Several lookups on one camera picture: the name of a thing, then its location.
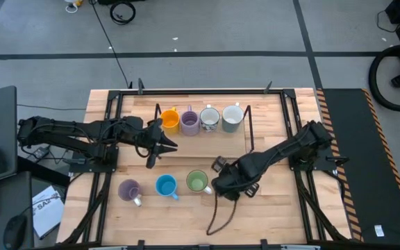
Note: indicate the lavender ribbed mug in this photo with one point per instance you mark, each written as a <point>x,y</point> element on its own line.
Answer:
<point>189,130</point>

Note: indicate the black power adapter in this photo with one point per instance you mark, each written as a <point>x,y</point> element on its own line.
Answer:
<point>38,153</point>

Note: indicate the white sticker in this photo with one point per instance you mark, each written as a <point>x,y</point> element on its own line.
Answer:
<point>379,231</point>

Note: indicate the black desk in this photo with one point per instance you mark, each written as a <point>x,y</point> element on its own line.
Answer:
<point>12,194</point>

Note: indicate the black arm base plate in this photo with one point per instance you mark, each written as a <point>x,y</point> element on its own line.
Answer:
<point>82,166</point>
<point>325,165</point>

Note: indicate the black computer mouse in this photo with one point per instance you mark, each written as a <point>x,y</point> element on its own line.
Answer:
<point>14,232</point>

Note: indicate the black hazard-striped floor mat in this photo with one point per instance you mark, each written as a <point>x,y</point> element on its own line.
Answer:
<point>349,156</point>

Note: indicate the yellow mug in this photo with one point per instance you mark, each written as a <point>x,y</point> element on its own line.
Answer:
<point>169,119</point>

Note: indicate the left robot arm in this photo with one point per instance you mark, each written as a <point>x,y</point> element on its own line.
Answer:
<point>82,130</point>

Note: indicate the black white patterned mug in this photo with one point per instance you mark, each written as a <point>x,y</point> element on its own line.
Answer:
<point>209,127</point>

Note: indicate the blue mug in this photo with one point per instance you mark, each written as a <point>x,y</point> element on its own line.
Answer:
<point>167,187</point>

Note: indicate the white printed booklet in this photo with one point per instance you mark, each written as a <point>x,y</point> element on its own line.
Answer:
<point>47,215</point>

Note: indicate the black aluminium rig frame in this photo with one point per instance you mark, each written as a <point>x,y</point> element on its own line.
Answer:
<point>200,92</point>

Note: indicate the green and white mug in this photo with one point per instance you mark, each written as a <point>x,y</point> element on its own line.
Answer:
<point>197,182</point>

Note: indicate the white yellow floor plug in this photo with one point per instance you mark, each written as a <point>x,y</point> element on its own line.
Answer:
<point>71,7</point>

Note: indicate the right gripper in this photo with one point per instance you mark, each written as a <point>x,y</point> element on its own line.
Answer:
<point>231,184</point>

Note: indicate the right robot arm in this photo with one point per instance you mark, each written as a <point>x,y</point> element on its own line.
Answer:
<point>283,147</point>

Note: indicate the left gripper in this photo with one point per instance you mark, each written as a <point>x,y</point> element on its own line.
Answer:
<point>151,135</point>

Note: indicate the black shelf rack wooden board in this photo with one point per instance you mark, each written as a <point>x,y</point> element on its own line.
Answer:
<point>203,146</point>

